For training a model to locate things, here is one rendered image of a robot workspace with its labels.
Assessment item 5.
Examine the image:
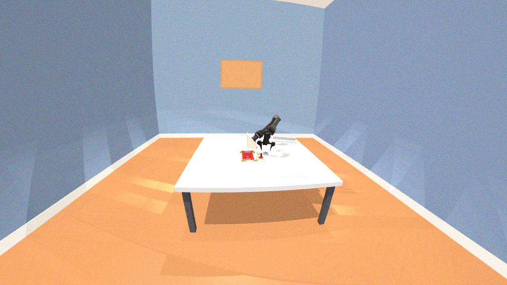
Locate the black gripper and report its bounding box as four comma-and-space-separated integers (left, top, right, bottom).
257, 140, 275, 151

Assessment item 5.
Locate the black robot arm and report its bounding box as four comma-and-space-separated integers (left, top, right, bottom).
252, 115, 281, 145

